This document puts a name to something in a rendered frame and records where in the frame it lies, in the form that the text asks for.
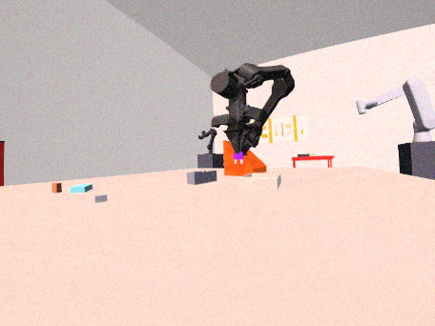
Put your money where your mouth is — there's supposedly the light blue rectangular block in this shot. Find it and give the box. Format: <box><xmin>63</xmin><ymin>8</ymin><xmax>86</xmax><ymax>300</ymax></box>
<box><xmin>70</xmin><ymin>183</ymin><xmax>93</xmax><ymax>194</ymax></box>

